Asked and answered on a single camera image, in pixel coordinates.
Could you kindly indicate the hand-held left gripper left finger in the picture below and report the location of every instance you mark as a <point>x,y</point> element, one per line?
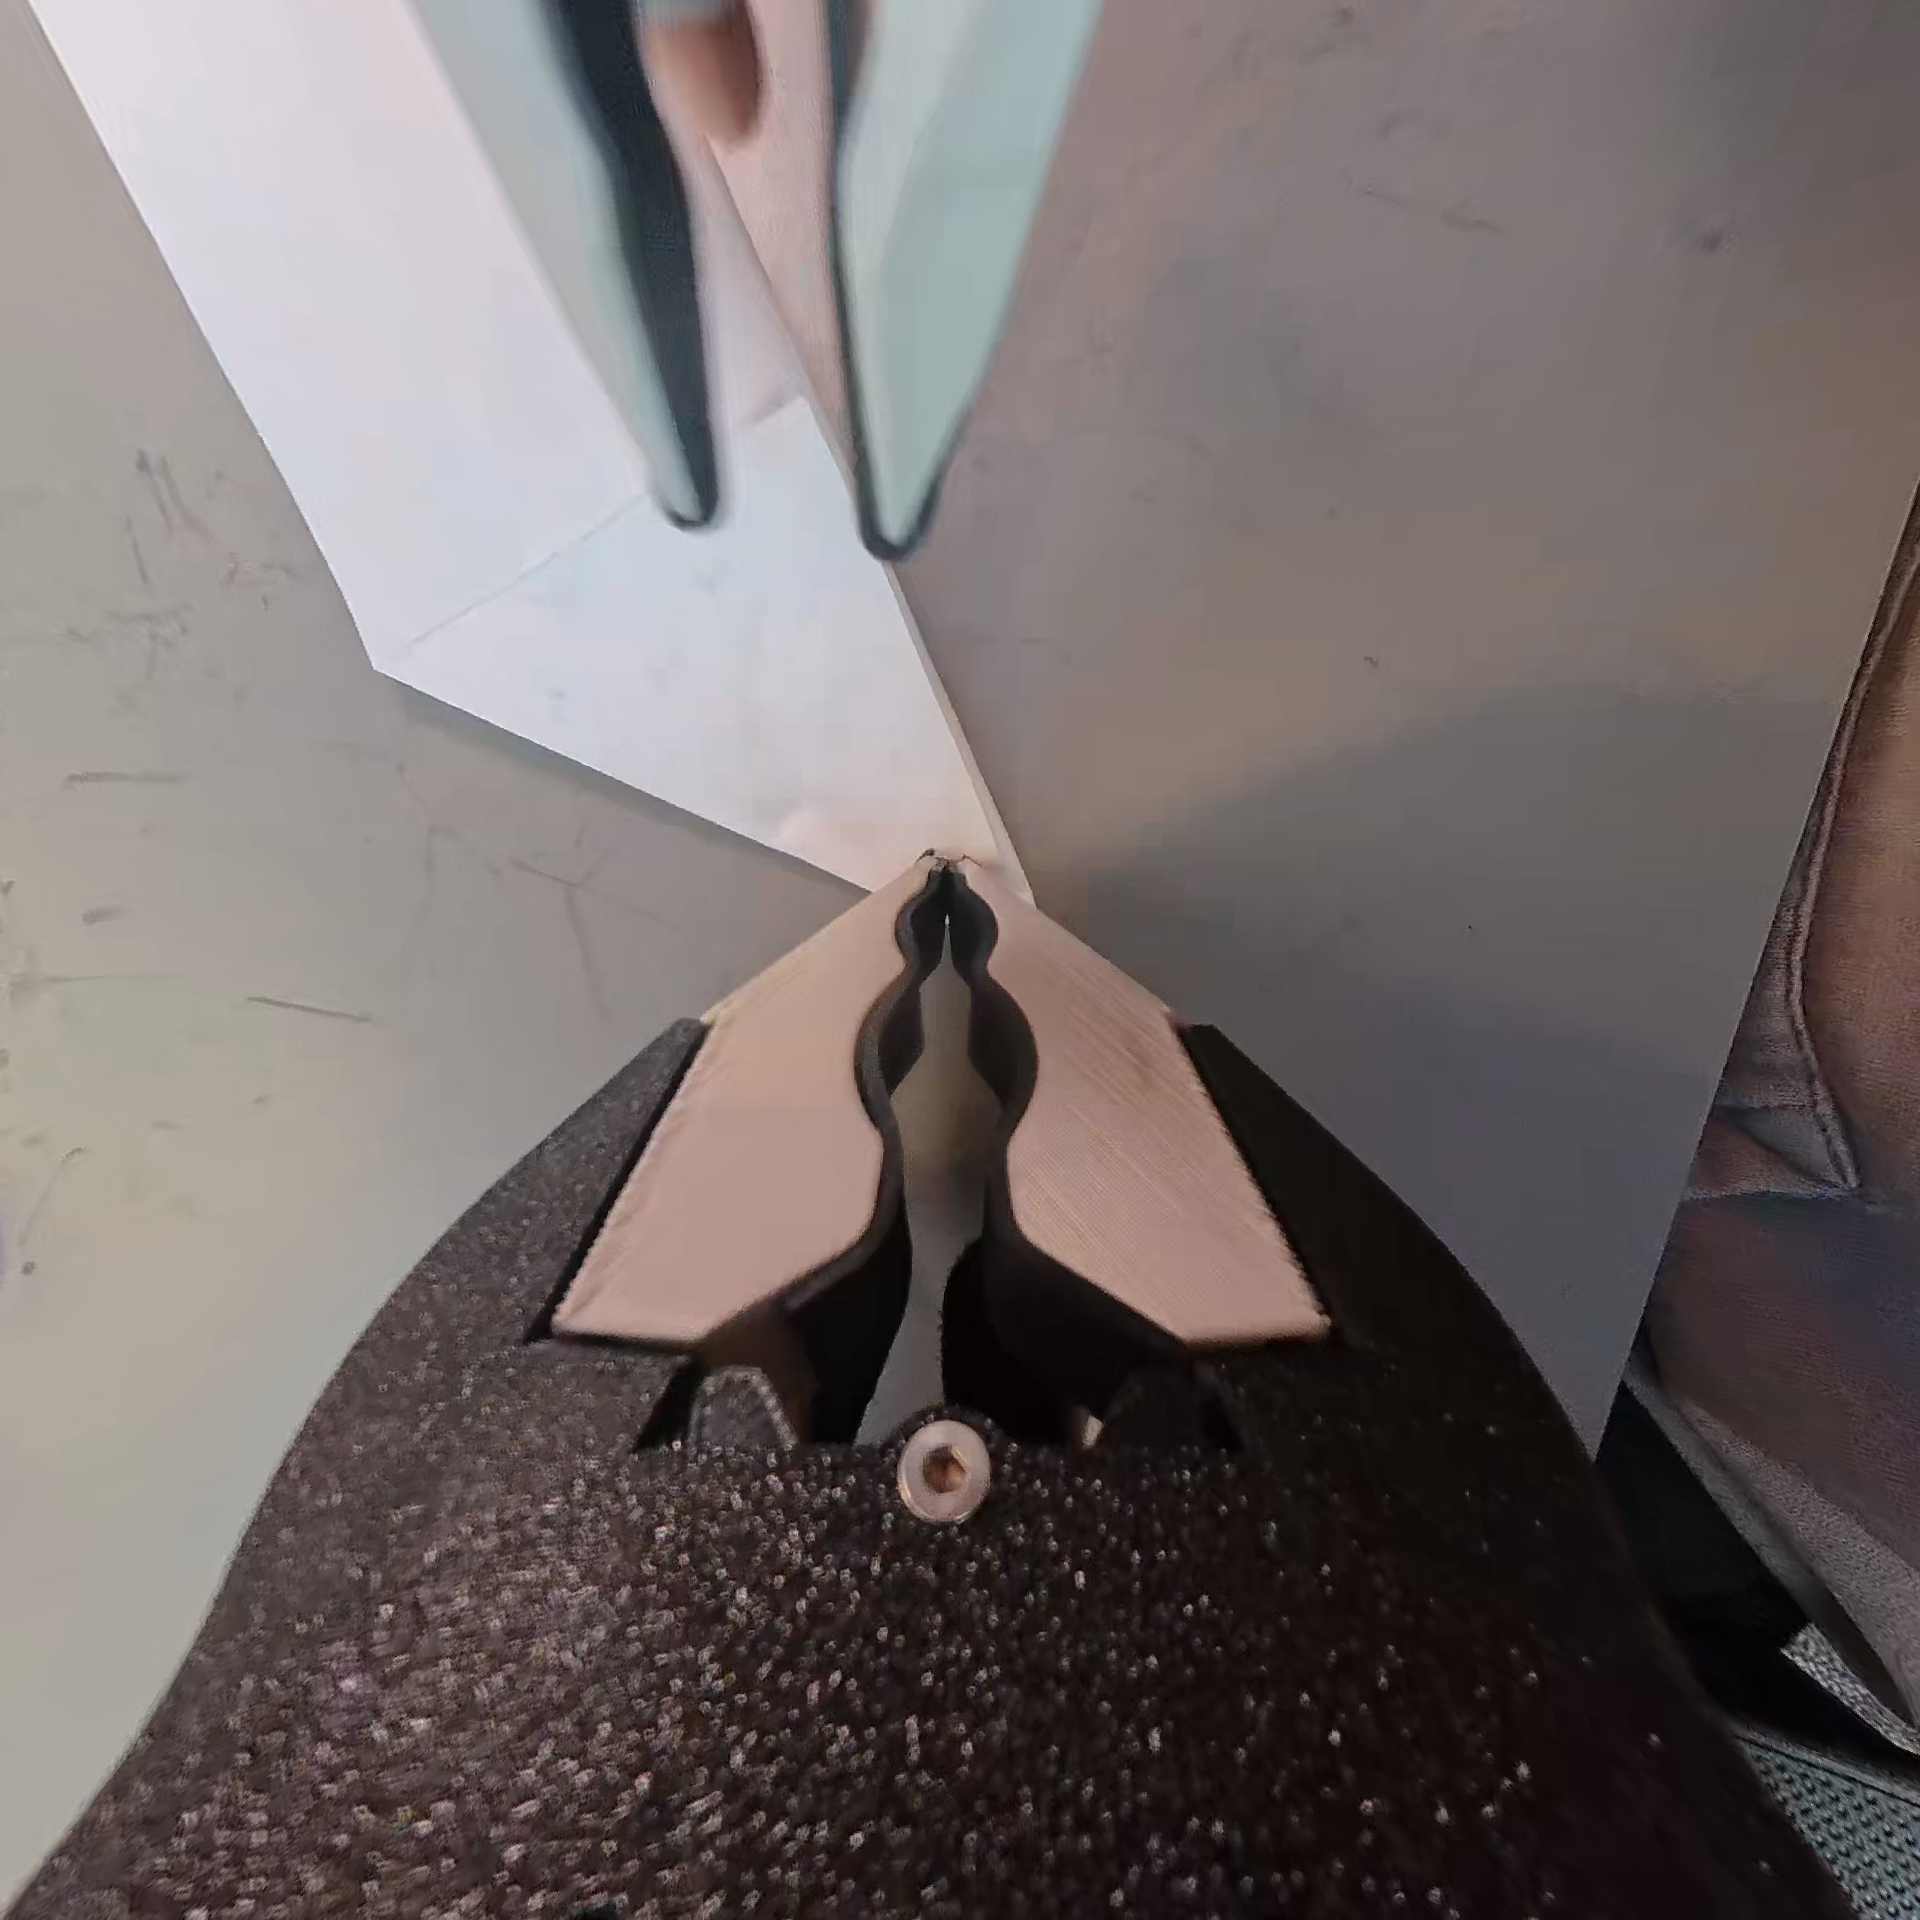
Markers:
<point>734,1184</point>

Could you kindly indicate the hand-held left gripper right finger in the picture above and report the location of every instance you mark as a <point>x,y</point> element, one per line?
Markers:
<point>1155,1202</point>

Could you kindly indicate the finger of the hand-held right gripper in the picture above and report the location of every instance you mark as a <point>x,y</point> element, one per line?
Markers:
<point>944,226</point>
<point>556,149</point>

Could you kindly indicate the white paper sheet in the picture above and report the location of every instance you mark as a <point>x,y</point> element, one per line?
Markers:
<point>376,301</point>

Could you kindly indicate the grey desk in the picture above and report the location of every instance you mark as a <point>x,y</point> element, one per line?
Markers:
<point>1350,599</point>

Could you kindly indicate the person's right hand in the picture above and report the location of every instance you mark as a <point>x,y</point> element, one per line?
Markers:
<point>713,60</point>

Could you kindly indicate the beige printed hoodie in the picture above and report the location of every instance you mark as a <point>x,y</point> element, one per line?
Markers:
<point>1799,1277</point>

